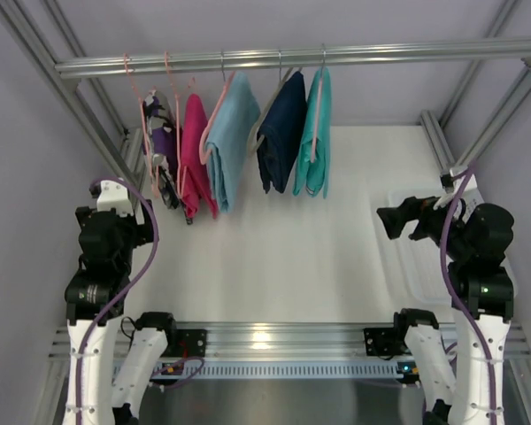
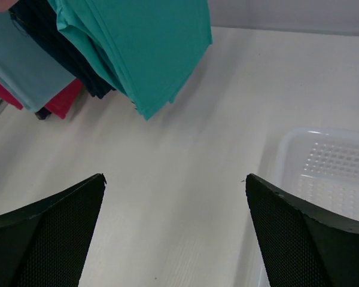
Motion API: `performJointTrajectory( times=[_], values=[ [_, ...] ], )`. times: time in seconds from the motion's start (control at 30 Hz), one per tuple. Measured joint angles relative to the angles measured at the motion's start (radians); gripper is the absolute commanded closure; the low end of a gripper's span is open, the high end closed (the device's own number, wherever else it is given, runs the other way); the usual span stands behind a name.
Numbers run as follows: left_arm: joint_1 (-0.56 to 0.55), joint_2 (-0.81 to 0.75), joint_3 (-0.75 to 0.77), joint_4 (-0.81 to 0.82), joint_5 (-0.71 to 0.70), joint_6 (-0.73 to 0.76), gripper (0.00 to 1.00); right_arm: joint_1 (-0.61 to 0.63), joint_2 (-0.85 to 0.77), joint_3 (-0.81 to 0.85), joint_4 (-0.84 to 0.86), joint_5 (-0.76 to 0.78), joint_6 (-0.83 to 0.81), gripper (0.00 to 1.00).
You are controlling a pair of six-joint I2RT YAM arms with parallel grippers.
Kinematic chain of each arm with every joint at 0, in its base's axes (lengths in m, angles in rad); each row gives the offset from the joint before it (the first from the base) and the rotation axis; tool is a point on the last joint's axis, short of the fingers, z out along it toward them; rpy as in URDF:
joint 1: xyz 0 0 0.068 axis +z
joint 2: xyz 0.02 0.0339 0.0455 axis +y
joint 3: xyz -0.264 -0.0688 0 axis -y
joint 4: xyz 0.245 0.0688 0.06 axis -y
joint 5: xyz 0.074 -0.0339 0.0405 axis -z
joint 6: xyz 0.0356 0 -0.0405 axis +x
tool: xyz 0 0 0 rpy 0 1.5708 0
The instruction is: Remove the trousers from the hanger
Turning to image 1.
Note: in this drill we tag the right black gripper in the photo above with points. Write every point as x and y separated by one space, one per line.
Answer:
408 212

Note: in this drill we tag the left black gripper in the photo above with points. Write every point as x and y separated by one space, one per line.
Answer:
90 212

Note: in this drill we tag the teal trousers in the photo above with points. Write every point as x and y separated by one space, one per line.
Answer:
314 178

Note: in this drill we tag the pink hanger with metal hook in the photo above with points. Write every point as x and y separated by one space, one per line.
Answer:
318 104

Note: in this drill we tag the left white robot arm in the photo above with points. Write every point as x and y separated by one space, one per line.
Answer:
97 393

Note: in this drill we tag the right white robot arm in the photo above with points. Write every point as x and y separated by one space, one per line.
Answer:
470 390

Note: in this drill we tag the pink hanger of magenta trousers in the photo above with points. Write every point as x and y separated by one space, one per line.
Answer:
179 172

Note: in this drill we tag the magenta trousers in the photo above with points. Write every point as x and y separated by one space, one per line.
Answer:
195 185

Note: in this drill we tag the purple patterned trousers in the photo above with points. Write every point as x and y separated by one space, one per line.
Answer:
161 128

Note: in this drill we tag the navy blue trousers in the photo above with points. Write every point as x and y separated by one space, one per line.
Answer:
276 157

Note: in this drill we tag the light blue trousers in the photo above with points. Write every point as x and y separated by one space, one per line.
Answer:
227 140

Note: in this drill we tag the grey hanger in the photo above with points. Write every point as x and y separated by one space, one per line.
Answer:
286 107

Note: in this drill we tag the pink hanger of blue trousers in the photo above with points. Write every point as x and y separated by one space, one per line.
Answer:
204 153

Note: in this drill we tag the white plastic basket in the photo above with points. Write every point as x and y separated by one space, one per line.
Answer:
420 259

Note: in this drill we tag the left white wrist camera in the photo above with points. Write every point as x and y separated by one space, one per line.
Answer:
112 195

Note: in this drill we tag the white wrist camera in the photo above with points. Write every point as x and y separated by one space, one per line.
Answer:
112 195
455 181

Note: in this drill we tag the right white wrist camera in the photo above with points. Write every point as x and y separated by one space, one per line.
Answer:
455 181

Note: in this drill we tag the aluminium hanging rail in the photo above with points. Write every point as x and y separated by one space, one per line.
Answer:
374 54

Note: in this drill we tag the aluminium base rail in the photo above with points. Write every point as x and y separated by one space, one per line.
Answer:
287 341

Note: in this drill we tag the white slotted cable duct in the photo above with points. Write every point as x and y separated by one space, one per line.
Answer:
253 370

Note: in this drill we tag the left aluminium frame struts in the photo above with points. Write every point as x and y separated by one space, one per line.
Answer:
34 44

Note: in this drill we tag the aluminium frame struts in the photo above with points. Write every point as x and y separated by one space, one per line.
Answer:
34 44
487 94

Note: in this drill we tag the right aluminium frame struts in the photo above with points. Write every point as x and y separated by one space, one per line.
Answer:
487 94

